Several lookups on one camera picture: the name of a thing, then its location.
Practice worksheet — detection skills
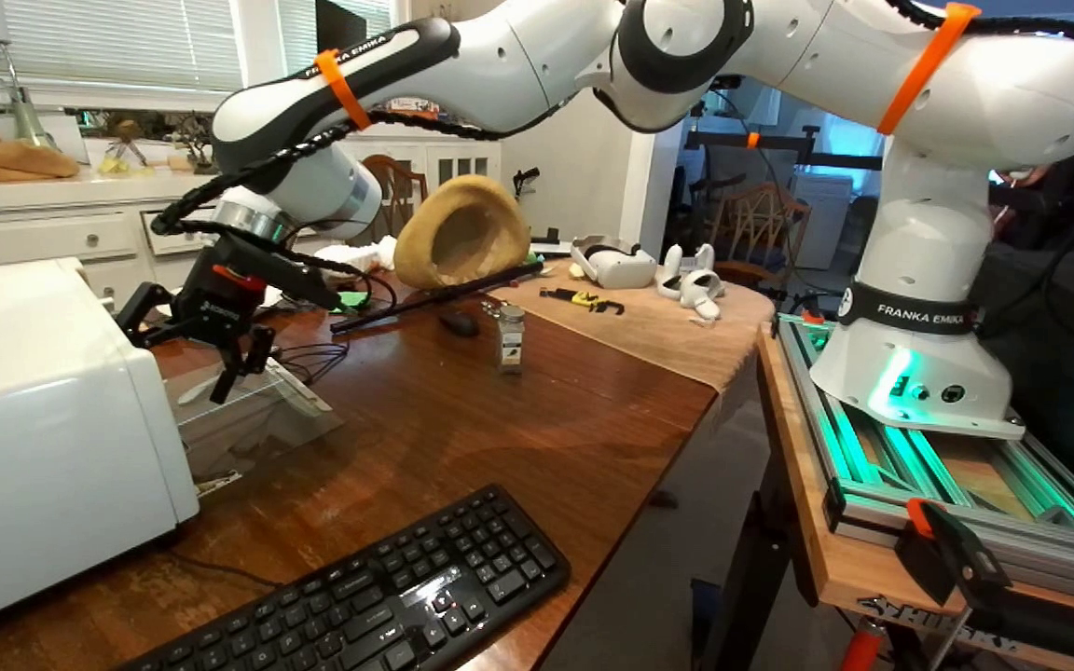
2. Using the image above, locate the white sideboard cabinet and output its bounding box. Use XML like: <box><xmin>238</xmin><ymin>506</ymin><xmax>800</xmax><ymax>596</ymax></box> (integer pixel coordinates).
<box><xmin>0</xmin><ymin>176</ymin><xmax>210</xmax><ymax>311</ymax></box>

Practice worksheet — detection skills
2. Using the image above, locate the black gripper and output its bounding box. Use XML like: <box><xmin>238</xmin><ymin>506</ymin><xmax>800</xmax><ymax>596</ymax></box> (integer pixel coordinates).
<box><xmin>116</xmin><ymin>242</ymin><xmax>337</xmax><ymax>402</ymax></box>

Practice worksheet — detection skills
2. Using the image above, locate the white toaster oven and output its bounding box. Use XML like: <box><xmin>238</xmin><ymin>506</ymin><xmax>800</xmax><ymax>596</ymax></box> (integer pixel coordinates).
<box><xmin>0</xmin><ymin>256</ymin><xmax>196</xmax><ymax>613</ymax></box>

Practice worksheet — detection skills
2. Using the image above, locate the long black stick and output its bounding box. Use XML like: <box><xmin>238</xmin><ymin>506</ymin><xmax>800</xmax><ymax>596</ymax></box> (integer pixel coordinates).
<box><xmin>327</xmin><ymin>263</ymin><xmax>543</xmax><ymax>335</ymax></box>

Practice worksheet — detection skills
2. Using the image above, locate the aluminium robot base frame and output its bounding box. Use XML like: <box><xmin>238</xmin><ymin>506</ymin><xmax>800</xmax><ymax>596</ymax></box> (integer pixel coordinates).
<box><xmin>755</xmin><ymin>319</ymin><xmax>1074</xmax><ymax>596</ymax></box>

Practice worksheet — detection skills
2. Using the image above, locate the glass oven door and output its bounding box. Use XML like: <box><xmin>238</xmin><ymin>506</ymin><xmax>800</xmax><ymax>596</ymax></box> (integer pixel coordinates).
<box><xmin>162</xmin><ymin>361</ymin><xmax>339</xmax><ymax>483</ymax></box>

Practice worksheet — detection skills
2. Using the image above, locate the white VR headset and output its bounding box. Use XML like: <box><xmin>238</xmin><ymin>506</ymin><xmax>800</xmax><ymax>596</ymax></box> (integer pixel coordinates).
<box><xmin>569</xmin><ymin>246</ymin><xmax>655</xmax><ymax>286</ymax></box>

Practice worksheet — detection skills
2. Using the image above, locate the tan straw hat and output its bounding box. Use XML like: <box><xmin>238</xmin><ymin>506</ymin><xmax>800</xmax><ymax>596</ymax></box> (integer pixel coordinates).
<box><xmin>391</xmin><ymin>176</ymin><xmax>529</xmax><ymax>286</ymax></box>

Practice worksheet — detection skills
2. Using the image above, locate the black computer keyboard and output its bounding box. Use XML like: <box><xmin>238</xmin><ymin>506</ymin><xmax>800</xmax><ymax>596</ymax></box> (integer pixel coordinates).
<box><xmin>125</xmin><ymin>485</ymin><xmax>569</xmax><ymax>671</ymax></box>

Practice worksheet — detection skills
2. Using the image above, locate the black computer mouse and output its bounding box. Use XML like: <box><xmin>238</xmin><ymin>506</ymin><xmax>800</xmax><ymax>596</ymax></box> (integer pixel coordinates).
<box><xmin>440</xmin><ymin>312</ymin><xmax>482</xmax><ymax>341</ymax></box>

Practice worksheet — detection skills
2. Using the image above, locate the glass spice jar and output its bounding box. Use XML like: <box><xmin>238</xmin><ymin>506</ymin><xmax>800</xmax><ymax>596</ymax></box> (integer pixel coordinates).
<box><xmin>497</xmin><ymin>305</ymin><xmax>525</xmax><ymax>374</ymax></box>

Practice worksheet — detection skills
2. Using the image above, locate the white VR controller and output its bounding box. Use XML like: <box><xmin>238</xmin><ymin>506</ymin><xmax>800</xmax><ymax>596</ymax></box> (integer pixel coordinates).
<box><xmin>655</xmin><ymin>242</ymin><xmax>724</xmax><ymax>326</ymax></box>

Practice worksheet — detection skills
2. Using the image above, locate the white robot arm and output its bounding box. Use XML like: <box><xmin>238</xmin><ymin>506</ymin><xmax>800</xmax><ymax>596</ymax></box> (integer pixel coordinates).
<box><xmin>151</xmin><ymin>0</ymin><xmax>1074</xmax><ymax>440</ymax></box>

